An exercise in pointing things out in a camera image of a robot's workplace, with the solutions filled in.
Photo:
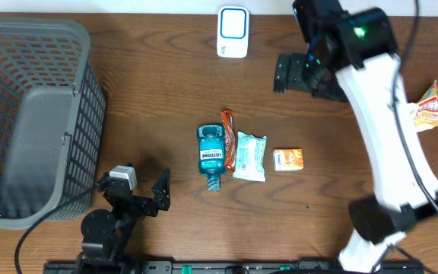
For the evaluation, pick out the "white barcode scanner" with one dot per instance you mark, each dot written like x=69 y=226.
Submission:
x=232 y=32

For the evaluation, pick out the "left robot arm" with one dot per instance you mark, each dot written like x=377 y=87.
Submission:
x=106 y=233

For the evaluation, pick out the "red brown snack bar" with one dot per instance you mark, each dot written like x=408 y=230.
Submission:
x=230 y=139

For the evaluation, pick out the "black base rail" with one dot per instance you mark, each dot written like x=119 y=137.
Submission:
x=156 y=267

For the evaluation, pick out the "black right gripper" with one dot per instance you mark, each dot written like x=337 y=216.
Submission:
x=298 y=79

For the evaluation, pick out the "grey plastic shopping basket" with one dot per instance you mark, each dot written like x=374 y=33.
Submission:
x=52 y=112

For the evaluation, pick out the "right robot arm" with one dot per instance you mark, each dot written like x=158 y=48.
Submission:
x=354 y=58

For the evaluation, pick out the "small orange packet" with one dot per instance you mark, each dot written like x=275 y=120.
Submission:
x=288 y=159

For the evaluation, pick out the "white wet wipes pack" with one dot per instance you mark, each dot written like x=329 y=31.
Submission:
x=250 y=152

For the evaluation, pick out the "blue mouthwash bottle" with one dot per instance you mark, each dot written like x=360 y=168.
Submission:
x=212 y=154

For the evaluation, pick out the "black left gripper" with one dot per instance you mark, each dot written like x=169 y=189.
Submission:
x=162 y=192

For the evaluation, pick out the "yellow snack bag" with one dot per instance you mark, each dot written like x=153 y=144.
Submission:
x=425 y=112

